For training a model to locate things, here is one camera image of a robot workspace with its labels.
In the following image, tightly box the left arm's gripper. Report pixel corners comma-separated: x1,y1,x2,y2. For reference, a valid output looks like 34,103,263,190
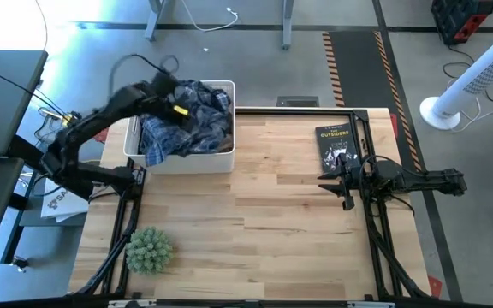
146,91,196,129

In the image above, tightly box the right arm's gripper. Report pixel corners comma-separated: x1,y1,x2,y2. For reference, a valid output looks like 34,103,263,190
317,153,365,211

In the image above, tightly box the blue plaid shirt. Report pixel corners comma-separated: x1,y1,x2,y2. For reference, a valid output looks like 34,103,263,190
138,79,234,168

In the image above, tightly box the black paperback book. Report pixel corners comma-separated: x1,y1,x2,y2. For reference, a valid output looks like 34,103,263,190
314,122,362,175

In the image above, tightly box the white perforated laundry basket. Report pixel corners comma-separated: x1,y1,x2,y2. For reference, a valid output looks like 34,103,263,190
122,79,236,175

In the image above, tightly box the grey floor vent plate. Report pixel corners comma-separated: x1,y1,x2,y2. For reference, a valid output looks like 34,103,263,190
276,95,320,108

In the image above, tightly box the grey desk leg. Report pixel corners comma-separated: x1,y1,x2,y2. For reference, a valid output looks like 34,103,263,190
145,0,166,43
281,0,295,51

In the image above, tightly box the black hazard-striped floor mat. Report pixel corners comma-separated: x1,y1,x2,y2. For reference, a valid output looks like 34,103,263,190
322,30,424,172

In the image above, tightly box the green succulent ball plant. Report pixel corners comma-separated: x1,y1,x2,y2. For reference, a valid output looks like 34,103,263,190
124,226,175,275

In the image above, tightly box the white tower fan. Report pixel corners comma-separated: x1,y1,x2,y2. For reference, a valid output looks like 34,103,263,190
419,29,493,132

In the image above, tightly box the black and red toolbox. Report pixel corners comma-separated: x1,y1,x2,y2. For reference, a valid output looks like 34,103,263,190
431,0,493,46

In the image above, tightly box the black caster wheel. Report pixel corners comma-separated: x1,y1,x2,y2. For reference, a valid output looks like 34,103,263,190
10,255,29,273

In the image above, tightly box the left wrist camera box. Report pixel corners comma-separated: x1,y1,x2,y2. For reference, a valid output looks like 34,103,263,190
151,71,178,93

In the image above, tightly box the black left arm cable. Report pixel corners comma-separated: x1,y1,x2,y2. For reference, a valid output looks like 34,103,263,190
108,52,180,100

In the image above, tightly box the white cable with plug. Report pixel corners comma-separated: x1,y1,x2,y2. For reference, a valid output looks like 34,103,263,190
180,0,240,33

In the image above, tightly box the black floor cable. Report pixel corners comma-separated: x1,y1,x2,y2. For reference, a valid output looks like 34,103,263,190
441,44,493,104

